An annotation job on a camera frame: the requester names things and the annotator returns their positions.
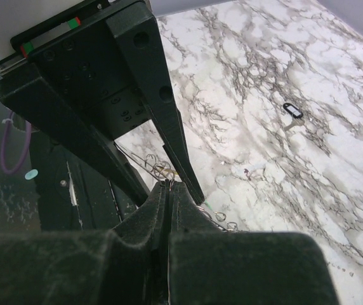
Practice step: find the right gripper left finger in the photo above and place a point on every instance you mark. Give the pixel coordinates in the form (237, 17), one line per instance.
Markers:
(123, 265)

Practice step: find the large metal keyring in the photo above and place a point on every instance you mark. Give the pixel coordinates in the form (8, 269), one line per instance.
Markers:
(150, 160)

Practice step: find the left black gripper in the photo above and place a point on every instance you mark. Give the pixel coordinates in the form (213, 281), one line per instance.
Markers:
(79, 68)

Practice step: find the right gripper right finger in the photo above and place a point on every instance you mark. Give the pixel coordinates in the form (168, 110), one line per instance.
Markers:
(211, 266)

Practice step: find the key with green tag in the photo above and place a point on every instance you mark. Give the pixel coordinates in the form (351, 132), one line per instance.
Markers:
(206, 206)

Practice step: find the light blue sticker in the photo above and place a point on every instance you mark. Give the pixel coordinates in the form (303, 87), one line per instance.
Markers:
(31, 174)

